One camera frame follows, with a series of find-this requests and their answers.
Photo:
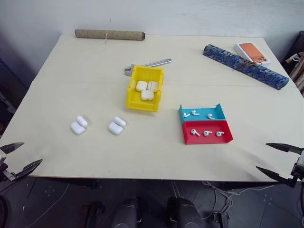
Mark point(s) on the dark chair with patterned cloth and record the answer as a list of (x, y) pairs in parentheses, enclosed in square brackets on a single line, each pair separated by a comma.
[(295, 59)]

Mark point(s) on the yellow plastic bin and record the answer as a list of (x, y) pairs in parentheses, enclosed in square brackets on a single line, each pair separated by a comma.
[(145, 105)]

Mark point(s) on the silver metal wrench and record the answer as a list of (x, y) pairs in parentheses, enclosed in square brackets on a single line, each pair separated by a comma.
[(155, 63)]

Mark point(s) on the blue patterned rolled scroll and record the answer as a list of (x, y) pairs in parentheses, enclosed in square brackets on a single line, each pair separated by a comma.
[(247, 65)]

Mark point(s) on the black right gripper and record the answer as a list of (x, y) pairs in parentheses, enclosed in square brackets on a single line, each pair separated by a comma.
[(294, 181)]

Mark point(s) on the teal plastic tray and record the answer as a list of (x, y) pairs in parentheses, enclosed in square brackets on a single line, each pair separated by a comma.
[(202, 118)]

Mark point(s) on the white box with orange phone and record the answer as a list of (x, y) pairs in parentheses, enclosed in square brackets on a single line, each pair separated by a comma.
[(253, 53)]

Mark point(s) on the red plastic tray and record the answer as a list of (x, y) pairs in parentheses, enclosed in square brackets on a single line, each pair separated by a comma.
[(209, 140)]

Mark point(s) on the dark rounded shape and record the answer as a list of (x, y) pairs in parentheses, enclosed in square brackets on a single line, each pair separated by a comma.
[(126, 212), (183, 212)]

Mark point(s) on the brown rolled scroll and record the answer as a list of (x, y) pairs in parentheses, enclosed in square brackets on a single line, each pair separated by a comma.
[(109, 34)]

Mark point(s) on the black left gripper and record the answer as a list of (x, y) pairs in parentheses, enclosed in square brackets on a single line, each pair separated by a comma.
[(7, 175)]

